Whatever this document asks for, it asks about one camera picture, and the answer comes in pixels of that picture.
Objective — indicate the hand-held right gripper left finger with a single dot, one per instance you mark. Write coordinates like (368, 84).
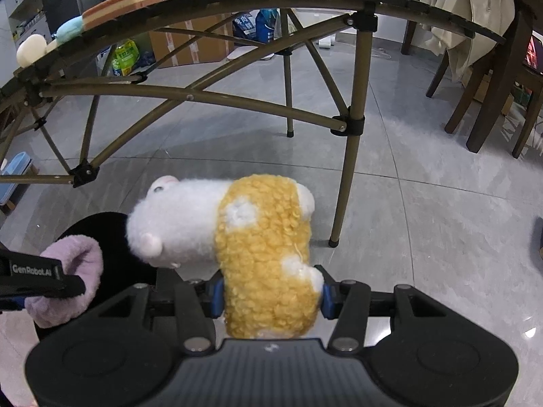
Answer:
(217, 299)

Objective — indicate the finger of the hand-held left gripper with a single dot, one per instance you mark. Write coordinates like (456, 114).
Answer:
(34, 269)

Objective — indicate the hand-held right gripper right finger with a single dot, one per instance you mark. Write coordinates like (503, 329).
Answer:
(327, 303)

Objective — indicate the pink fluffy plush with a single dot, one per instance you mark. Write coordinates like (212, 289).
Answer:
(85, 258)

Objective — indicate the white and yellow plush toy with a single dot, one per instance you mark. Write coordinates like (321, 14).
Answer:
(263, 241)

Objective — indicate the black trash bin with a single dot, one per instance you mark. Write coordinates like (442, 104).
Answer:
(112, 229)

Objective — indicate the light blue plush toy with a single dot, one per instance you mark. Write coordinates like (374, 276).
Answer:
(70, 29)

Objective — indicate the tan folding table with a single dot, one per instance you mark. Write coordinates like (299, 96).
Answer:
(352, 125)

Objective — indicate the white round plush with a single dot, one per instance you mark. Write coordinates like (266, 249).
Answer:
(32, 51)

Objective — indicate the green plastic bag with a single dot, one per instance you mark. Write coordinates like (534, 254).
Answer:
(125, 57)

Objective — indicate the white floor scale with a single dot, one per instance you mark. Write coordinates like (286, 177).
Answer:
(242, 54)

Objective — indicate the dark wooden chair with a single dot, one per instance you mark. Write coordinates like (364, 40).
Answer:
(494, 93)

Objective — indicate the large taped cardboard box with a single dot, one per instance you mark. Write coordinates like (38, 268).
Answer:
(199, 29)

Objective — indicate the striped foam block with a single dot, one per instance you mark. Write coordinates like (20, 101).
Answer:
(118, 6)

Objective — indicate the dark blue pet food bag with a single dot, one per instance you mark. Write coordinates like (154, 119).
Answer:
(267, 23)

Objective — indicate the cream garment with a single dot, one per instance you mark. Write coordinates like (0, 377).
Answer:
(466, 8)

